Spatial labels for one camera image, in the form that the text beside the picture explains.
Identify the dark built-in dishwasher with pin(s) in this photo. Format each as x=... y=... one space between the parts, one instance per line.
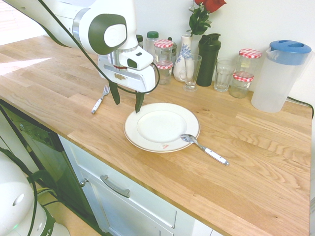
x=46 y=152

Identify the footed sundae glass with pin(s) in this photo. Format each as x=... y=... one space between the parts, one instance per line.
x=191 y=73

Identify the clear green-capped bottle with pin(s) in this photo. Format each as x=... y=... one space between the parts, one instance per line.
x=152 y=41

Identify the white vase blue floral print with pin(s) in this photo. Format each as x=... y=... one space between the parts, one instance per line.
x=180 y=61

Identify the clear ribbed glass tumbler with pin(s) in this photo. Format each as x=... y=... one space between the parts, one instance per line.
x=224 y=75

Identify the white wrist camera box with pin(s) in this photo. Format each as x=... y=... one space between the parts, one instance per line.
x=137 y=59

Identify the silver round cabinet knob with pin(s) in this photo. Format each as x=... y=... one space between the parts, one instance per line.
x=84 y=182

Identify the tall jar red-checked lid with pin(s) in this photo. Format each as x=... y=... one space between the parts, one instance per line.
x=163 y=50
x=249 y=60

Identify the red rose with leaves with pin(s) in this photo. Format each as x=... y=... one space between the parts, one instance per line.
x=199 y=19

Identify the glass jar black knob lid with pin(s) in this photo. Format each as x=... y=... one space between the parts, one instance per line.
x=174 y=49

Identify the white gold-rimmed plate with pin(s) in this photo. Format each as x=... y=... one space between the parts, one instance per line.
x=161 y=126

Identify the translucent pitcher blue lid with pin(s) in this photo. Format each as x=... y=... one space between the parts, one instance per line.
x=278 y=81

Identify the white cabinet drawer front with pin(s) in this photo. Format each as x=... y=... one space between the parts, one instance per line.
x=137 y=209

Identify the small jar red-checked lid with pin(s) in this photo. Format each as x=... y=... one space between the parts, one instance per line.
x=165 y=72
x=241 y=84

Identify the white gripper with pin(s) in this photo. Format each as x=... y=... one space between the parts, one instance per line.
x=134 y=78

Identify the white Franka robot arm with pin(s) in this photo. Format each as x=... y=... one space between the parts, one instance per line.
x=61 y=14

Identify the small dark-capped bottle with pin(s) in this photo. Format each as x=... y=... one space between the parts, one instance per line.
x=140 y=40

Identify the black shaker bottle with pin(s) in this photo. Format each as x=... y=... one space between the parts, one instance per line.
x=208 y=61

